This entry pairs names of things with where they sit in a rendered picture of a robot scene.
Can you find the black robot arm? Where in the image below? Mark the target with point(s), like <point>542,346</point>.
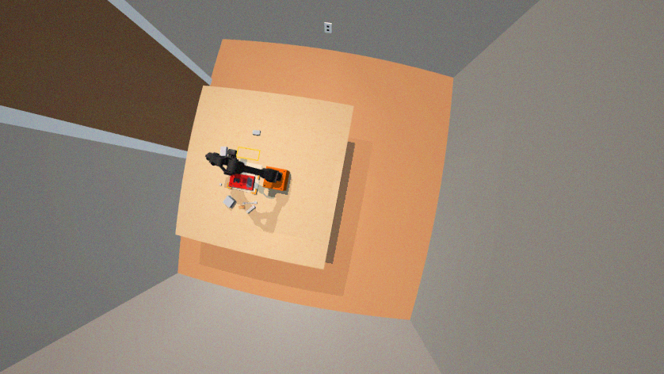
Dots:
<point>237,167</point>

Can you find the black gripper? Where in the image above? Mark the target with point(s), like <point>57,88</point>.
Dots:
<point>231,153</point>

